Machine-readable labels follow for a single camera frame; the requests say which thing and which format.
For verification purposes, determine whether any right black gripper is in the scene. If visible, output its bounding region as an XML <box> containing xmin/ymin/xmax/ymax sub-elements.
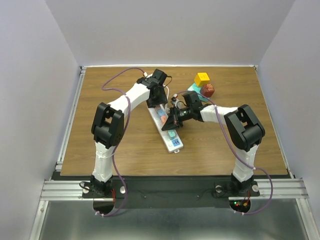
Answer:
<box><xmin>162</xmin><ymin>105</ymin><xmax>193</xmax><ymax>131</ymax></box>

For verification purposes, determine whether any white power strip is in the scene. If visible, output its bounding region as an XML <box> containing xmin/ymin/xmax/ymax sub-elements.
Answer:
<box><xmin>147</xmin><ymin>105</ymin><xmax>184</xmax><ymax>154</ymax></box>

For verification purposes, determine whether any salmon charger plug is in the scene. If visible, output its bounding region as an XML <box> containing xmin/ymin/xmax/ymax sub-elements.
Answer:
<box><xmin>160</xmin><ymin>115</ymin><xmax>168</xmax><ymax>125</ymax></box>

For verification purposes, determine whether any blue charger plug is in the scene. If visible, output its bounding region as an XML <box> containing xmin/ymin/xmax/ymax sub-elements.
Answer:
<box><xmin>157</xmin><ymin>109</ymin><xmax>166</xmax><ymax>117</ymax></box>

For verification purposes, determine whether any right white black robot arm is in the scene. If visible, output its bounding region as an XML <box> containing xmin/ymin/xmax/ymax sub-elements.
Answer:
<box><xmin>161</xmin><ymin>91</ymin><xmax>266</xmax><ymax>195</ymax></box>

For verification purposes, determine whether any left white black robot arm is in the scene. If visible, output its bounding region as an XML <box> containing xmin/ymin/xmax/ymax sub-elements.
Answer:
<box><xmin>80</xmin><ymin>69</ymin><xmax>169</xmax><ymax>198</ymax></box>

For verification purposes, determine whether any teal charger plug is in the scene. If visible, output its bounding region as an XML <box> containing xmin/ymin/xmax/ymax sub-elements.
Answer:
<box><xmin>167</xmin><ymin>130</ymin><xmax>176</xmax><ymax>140</ymax></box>

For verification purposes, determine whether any yellow cube socket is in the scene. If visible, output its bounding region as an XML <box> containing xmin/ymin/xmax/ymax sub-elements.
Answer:
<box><xmin>194</xmin><ymin>72</ymin><xmax>210</xmax><ymax>88</ymax></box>

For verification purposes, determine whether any teal triangular block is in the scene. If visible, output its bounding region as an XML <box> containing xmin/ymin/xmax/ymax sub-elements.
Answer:
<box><xmin>187</xmin><ymin>83</ymin><xmax>209</xmax><ymax>103</ymax></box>

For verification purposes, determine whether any brown patterned cube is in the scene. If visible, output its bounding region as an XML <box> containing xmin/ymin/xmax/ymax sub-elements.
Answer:
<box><xmin>200</xmin><ymin>83</ymin><xmax>215</xmax><ymax>98</ymax></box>

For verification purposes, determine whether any white power strip cord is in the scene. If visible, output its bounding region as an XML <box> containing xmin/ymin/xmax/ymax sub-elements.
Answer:
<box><xmin>163</xmin><ymin>84</ymin><xmax>171</xmax><ymax>110</ymax></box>

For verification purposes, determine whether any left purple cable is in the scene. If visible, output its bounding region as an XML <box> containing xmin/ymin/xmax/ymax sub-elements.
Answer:
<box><xmin>93</xmin><ymin>66</ymin><xmax>148</xmax><ymax>218</ymax></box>

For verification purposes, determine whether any purple cable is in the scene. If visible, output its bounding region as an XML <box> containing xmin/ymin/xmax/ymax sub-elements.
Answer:
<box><xmin>174</xmin><ymin>90</ymin><xmax>275</xmax><ymax>216</ymax></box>
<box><xmin>93</xmin><ymin>66</ymin><xmax>148</xmax><ymax>218</ymax></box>

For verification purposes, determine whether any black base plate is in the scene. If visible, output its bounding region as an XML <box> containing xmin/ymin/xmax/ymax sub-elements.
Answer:
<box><xmin>81</xmin><ymin>175</ymin><xmax>260</xmax><ymax>214</ymax></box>

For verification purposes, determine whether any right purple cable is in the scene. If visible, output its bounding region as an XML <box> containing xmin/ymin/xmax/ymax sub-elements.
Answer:
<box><xmin>174</xmin><ymin>90</ymin><xmax>275</xmax><ymax>216</ymax></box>

